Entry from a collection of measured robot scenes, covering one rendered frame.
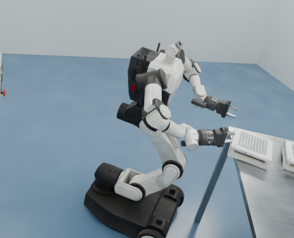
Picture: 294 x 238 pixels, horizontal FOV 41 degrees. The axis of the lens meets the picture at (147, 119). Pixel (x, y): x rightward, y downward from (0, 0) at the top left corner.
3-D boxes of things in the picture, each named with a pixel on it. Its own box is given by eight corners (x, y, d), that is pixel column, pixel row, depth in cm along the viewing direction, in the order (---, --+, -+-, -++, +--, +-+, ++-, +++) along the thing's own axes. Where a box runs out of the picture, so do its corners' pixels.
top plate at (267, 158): (272, 143, 247) (273, 140, 246) (270, 163, 226) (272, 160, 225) (234, 130, 251) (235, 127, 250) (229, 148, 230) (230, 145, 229)
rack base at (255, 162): (268, 149, 250) (270, 147, 248) (267, 170, 229) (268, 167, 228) (231, 136, 254) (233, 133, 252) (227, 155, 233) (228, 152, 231)
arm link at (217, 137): (222, 123, 218) (203, 123, 214) (229, 133, 210) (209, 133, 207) (217, 141, 224) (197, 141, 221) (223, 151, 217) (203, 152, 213)
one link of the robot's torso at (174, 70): (116, 106, 236) (128, 51, 218) (135, 86, 265) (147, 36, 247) (162, 123, 231) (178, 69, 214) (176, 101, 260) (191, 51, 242)
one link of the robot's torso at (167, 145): (167, 183, 259) (132, 125, 248) (174, 169, 274) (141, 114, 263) (187, 177, 252) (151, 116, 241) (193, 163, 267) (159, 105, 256)
